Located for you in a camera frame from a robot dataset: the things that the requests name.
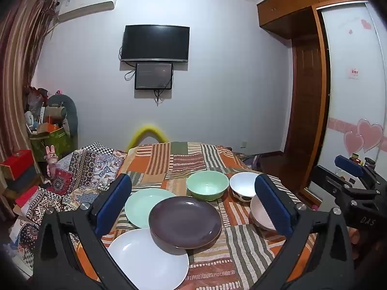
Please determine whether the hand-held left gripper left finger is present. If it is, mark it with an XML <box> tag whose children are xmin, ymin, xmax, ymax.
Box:
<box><xmin>33</xmin><ymin>174</ymin><xmax>142</xmax><ymax>290</ymax></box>

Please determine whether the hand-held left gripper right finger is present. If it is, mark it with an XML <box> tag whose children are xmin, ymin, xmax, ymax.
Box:
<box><xmin>254</xmin><ymin>174</ymin><xmax>354</xmax><ymax>290</ymax></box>

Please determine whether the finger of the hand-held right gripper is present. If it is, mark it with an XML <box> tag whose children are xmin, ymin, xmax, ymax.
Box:
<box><xmin>335</xmin><ymin>155</ymin><xmax>368</xmax><ymax>177</ymax></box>
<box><xmin>310</xmin><ymin>165</ymin><xmax>359</xmax><ymax>201</ymax></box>

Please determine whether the pink bowl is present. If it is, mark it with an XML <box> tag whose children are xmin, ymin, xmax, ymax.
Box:
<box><xmin>250</xmin><ymin>194</ymin><xmax>277</xmax><ymax>232</ymax></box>

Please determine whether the light green plate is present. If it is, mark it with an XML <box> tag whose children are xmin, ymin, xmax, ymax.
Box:
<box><xmin>125</xmin><ymin>188</ymin><xmax>177</xmax><ymax>229</ymax></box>

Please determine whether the white spotted bowl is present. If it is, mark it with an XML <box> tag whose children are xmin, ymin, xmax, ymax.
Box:
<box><xmin>229</xmin><ymin>172</ymin><xmax>260</xmax><ymax>202</ymax></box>

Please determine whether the white plate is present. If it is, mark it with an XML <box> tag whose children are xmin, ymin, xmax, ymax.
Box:
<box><xmin>107</xmin><ymin>228</ymin><xmax>190</xmax><ymax>290</ymax></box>

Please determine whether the light green bowl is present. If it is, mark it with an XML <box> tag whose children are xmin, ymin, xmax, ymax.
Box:
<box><xmin>186</xmin><ymin>171</ymin><xmax>229</xmax><ymax>201</ymax></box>

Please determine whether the dark purple plate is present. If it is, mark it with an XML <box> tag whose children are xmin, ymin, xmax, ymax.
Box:
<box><xmin>148</xmin><ymin>196</ymin><xmax>223</xmax><ymax>250</ymax></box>

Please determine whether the checkered patterned patchwork blanket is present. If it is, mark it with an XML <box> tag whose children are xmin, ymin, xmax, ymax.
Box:
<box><xmin>9</xmin><ymin>141</ymin><xmax>127</xmax><ymax>278</ymax></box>

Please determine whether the dark bag on floor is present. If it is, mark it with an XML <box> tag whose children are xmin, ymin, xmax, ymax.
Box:
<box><xmin>236</xmin><ymin>152</ymin><xmax>261</xmax><ymax>170</ymax></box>

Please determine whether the white heart-decorated sliding door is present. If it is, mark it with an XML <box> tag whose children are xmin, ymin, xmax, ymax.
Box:
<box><xmin>308</xmin><ymin>1</ymin><xmax>387</xmax><ymax>194</ymax></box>

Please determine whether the pink rabbit toy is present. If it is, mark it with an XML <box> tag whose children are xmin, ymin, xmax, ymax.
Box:
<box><xmin>44</xmin><ymin>145</ymin><xmax>60</xmax><ymax>177</ymax></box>

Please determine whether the green paper bag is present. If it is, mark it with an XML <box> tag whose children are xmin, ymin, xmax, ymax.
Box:
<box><xmin>30</xmin><ymin>127</ymin><xmax>75</xmax><ymax>162</ymax></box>

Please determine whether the yellow foam tube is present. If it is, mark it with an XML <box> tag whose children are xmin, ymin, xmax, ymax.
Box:
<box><xmin>127</xmin><ymin>124</ymin><xmax>168</xmax><ymax>152</ymax></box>

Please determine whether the orange striped patchwork blanket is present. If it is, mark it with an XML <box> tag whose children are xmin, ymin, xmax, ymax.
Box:
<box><xmin>73</xmin><ymin>141</ymin><xmax>321</xmax><ymax>290</ymax></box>

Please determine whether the dark grey box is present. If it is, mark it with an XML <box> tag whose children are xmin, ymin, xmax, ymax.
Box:
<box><xmin>5</xmin><ymin>166</ymin><xmax>40</xmax><ymax>191</ymax></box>

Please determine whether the red box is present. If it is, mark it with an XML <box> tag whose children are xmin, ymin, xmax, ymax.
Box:
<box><xmin>0</xmin><ymin>149</ymin><xmax>34</xmax><ymax>181</ymax></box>

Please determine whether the wooden overhead cabinet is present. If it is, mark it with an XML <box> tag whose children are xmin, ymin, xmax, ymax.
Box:
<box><xmin>257</xmin><ymin>0</ymin><xmax>375</xmax><ymax>40</ymax></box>

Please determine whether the striped brown curtain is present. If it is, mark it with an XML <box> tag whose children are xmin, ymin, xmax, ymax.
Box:
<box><xmin>0</xmin><ymin>0</ymin><xmax>59</xmax><ymax>218</ymax></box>

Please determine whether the white air conditioner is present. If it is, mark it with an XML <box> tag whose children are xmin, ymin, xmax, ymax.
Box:
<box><xmin>56</xmin><ymin>0</ymin><xmax>117</xmax><ymax>23</ymax></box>

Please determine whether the small black wall monitor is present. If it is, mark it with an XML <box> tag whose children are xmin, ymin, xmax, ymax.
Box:
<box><xmin>134</xmin><ymin>62</ymin><xmax>173</xmax><ymax>90</ymax></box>

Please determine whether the black wall television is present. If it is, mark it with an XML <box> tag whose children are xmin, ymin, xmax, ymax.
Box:
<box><xmin>120</xmin><ymin>25</ymin><xmax>190</xmax><ymax>63</ymax></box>

